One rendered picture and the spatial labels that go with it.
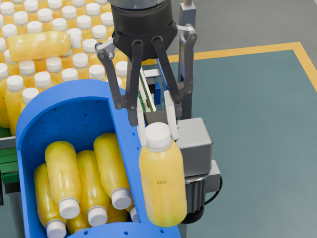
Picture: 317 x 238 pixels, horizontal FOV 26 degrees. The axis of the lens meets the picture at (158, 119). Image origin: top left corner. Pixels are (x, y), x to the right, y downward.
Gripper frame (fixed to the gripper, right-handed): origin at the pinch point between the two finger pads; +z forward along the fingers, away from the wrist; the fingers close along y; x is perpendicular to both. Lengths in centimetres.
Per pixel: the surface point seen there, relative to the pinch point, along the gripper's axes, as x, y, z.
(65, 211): 20.6, -17.1, 35.7
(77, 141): 44, -12, 39
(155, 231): 2.7, -2.0, 26.6
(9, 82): 67, -26, 36
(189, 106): 87, 23, 72
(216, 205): 112, 36, 148
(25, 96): 61, -22, 36
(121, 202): 20.4, -6.0, 36.6
